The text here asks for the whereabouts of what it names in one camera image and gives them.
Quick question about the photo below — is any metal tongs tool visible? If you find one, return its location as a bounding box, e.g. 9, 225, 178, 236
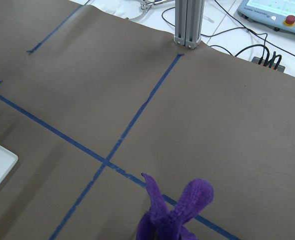
125, 0, 174, 21

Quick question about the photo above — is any black orange usb hub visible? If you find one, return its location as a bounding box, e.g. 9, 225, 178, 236
251, 56, 286, 73

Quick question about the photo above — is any aluminium profile post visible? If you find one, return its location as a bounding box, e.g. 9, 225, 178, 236
174, 0, 205, 50

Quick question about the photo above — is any black cable on table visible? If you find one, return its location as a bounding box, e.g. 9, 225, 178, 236
161, 0, 295, 66

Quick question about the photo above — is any teach pendant with red button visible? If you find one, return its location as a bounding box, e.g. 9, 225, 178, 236
237, 0, 295, 34

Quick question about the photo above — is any brown table mat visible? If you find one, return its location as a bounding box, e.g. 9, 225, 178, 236
0, 0, 295, 240

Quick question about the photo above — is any purple towel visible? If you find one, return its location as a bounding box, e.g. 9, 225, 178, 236
135, 173, 214, 240

